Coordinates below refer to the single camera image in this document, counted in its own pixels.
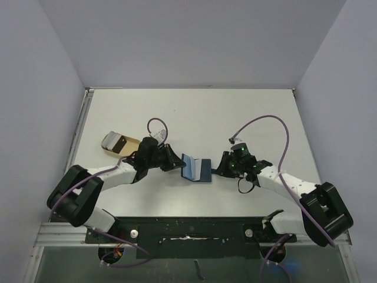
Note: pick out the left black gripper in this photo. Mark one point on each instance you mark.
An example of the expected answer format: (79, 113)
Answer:
(173, 161)

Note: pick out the stack of white cards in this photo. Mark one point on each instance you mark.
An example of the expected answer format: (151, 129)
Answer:
(110, 140)

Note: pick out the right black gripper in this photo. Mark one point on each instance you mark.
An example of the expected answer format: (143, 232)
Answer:
(225, 164)

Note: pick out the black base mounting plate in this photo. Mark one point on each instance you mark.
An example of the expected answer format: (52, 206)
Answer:
(190, 237)

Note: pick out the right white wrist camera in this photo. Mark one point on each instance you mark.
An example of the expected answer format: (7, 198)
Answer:
(234, 140)

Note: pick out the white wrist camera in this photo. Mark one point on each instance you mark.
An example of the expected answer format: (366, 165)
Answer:
(160, 136)
(234, 140)

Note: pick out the beige oval card tray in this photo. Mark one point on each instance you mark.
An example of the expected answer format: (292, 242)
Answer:
(131, 146)

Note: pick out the aluminium left side rail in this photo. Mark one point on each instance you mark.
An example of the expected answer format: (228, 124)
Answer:
(79, 127)

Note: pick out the aluminium rail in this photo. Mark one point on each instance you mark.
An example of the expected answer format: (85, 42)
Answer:
(79, 127)
(64, 235)

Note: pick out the black card in tray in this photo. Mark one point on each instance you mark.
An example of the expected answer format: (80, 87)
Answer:
(118, 147)

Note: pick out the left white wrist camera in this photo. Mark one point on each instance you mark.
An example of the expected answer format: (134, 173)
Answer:
(160, 136)

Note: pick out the blue leather card holder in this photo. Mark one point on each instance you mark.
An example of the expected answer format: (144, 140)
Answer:
(196, 170)

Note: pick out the aluminium front rail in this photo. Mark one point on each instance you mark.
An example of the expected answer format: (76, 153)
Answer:
(64, 235)

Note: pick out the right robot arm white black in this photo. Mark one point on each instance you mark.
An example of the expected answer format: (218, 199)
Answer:
(323, 214)

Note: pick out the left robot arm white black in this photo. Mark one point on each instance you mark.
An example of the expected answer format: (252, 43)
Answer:
(75, 196)

